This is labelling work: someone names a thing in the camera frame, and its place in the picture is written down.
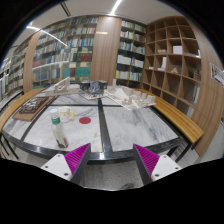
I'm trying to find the middle book shelf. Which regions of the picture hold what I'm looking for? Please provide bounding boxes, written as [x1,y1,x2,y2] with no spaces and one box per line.
[115,19,146,88]

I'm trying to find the white yellow-handled mug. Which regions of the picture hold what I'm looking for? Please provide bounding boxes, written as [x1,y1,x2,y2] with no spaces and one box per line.
[58,106,75,123]

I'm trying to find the red round coaster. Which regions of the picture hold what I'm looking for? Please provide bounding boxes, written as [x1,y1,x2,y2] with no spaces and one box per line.
[79,117,91,124]

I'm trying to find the wooden bench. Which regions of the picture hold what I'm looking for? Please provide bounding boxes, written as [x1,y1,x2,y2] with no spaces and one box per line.
[0,88,43,133]
[136,87,205,163]

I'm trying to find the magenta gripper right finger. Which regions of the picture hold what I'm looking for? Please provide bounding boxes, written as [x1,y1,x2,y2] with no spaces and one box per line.
[133,144,181,185]

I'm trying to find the dark grey architectural model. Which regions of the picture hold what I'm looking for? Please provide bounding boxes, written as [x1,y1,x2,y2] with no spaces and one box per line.
[80,80,108,95]

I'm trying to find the book shelf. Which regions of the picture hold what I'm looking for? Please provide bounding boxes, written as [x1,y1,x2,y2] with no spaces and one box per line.
[32,16,99,88]
[115,19,146,88]

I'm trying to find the clear plastic water bottle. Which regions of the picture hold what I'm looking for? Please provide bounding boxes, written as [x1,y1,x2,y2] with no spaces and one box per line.
[50,109,68,148]

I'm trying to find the wooden bench right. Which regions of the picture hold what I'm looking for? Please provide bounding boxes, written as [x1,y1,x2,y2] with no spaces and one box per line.
[136,87,205,163]

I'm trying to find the wall poster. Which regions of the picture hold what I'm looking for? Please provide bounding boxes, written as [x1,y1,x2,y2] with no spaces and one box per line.
[210,64,224,88]

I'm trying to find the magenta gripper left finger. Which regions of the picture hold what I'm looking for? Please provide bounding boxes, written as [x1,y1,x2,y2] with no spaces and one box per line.
[42,143,91,184]

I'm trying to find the left book shelf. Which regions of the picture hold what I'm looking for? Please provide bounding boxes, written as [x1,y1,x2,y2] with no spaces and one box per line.
[32,16,99,88]

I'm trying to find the wooden cubby shelf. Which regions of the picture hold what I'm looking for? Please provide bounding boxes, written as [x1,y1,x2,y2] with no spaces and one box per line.
[141,16,201,118]

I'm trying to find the dark wooden model board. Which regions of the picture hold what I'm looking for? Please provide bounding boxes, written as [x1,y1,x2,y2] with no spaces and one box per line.
[13,96,53,121]

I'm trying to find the wooden bench left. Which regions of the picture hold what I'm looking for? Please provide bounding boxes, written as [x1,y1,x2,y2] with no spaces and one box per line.
[0,88,43,133]

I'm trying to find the white architectural model left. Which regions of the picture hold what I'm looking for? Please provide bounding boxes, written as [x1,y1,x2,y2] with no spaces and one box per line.
[45,77,80,96]

